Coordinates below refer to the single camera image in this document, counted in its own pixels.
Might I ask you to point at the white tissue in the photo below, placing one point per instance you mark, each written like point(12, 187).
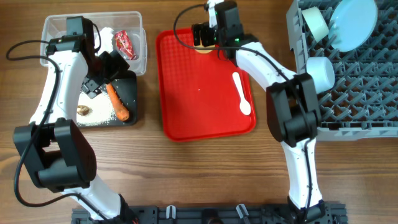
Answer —
point(105, 41)

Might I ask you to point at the orange carrot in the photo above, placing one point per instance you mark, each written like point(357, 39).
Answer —
point(120, 110)

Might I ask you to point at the red serving tray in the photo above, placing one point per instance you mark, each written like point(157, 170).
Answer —
point(198, 96)

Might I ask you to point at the yellow plastic cup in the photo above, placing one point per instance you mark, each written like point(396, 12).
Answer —
point(205, 50)

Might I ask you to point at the mint green bowl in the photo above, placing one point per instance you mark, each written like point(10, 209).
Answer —
point(316, 23)

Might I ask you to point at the white plastic spoon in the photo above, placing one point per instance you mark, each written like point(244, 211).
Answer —
point(244, 105)

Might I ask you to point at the light blue plate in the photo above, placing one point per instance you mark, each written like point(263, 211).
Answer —
point(352, 23)

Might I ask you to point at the red strawberry snack wrapper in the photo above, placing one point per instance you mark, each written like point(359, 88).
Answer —
point(124, 44)

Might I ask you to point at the grey dishwasher rack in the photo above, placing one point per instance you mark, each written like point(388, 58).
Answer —
point(363, 101)

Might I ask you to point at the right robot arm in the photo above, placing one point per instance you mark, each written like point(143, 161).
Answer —
point(293, 113)

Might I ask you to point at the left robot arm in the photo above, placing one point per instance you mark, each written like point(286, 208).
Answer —
point(52, 148)

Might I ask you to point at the black waste tray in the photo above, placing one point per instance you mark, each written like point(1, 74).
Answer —
point(127, 92)

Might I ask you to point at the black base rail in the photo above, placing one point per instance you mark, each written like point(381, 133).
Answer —
point(331, 213)

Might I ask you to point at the white rice pile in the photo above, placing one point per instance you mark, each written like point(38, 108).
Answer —
point(101, 110)

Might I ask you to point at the brown food scrap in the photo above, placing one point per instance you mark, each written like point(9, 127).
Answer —
point(83, 110)

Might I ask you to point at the clear plastic bin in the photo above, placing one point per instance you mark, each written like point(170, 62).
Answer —
point(130, 21)

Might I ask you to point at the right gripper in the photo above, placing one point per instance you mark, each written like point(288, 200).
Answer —
point(205, 29)

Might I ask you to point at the light blue bowl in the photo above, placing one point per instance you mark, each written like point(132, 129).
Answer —
point(322, 72)

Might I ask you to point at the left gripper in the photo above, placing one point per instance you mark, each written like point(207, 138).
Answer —
point(116, 65)

